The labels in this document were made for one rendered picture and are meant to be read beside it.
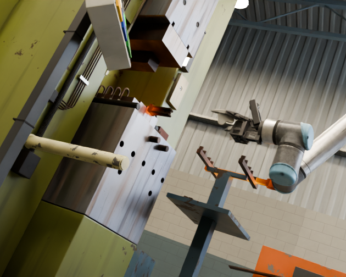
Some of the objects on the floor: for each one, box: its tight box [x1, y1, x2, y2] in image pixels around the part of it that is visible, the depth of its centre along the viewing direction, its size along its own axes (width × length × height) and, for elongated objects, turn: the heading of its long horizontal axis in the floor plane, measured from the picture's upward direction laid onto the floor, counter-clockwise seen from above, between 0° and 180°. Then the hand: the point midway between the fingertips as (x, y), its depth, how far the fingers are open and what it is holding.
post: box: [0, 0, 91, 208], centre depth 126 cm, size 4×4×108 cm
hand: (218, 118), depth 171 cm, fingers open, 14 cm apart
